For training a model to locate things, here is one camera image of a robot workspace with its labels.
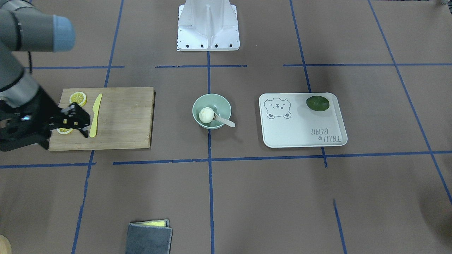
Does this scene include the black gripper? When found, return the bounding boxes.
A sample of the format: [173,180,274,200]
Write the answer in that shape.
[0,88,91,152]

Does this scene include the white steamed bun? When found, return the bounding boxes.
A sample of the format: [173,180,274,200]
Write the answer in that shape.
[198,107,214,124]

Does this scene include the cream plastic spoon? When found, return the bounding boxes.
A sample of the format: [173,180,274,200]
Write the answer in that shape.
[213,113,236,128]

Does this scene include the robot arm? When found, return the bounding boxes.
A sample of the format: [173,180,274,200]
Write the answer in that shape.
[0,0,91,152]

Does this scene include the mint green bowl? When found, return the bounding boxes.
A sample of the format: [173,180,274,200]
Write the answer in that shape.
[192,93,232,130]

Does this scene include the upper lemon slice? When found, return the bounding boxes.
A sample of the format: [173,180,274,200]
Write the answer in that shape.
[56,128,74,135]

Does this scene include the yellow plastic knife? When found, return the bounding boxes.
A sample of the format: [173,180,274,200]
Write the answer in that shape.
[89,93,103,138]

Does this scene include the separate lemon slice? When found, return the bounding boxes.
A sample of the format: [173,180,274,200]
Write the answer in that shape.
[69,91,87,107]

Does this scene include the bamboo cutting board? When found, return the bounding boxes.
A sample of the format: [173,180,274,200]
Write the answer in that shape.
[49,87,155,151]

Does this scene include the grey yellow folded cloth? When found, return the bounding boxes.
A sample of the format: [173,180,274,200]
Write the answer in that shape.
[125,219,172,254]

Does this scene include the wooden mug tree stand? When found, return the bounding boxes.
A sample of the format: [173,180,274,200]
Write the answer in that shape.
[0,235,12,254]

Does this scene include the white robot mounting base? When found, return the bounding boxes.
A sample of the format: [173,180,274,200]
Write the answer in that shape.
[177,0,240,52]

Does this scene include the cream bear serving tray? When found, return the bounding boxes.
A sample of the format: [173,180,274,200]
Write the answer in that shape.
[258,93,348,148]

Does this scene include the green avocado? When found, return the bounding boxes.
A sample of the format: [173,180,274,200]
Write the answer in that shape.
[306,95,330,111]

